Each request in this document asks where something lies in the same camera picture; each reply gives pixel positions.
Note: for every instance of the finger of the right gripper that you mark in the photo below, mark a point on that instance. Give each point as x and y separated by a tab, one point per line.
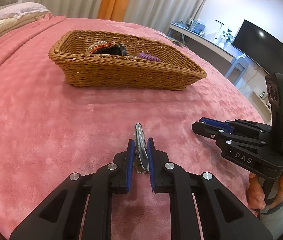
220	125
206	130

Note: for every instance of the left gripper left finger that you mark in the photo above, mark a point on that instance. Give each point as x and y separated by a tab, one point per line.
81	206

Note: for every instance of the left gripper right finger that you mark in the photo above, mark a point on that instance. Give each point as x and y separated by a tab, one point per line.
201	207

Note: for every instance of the silver metal hair clip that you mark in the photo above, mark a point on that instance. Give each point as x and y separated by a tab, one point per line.
141	162

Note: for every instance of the black smartwatch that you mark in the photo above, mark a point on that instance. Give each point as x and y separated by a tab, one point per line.
117	49

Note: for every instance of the grey sleeve forearm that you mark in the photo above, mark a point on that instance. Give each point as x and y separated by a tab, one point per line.
273	220

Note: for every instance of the white chair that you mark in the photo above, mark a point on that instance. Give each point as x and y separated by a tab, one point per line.
240	64

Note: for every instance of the black monitor screen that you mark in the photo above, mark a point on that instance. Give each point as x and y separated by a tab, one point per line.
260	46

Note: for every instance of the small potted plant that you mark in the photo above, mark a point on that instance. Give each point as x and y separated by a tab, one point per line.
227	35

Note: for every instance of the small items on bed edge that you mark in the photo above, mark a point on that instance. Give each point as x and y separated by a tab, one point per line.
174	41

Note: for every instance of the pink bed blanket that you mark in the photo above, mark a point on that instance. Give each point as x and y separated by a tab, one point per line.
49	129

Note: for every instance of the white desk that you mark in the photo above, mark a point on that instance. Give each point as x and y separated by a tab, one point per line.
213	47

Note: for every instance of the white desk lamp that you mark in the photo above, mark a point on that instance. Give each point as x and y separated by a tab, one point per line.
218	31

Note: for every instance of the brown wicker basket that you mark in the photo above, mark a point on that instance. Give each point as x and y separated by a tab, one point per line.
148	63

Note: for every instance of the orange curtain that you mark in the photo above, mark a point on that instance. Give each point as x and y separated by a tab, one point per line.
113	10

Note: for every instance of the cream patterned pillow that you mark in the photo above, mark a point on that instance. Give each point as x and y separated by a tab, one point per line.
10	24

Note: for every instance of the pink pillow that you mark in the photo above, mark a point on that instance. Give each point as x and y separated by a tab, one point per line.
20	9

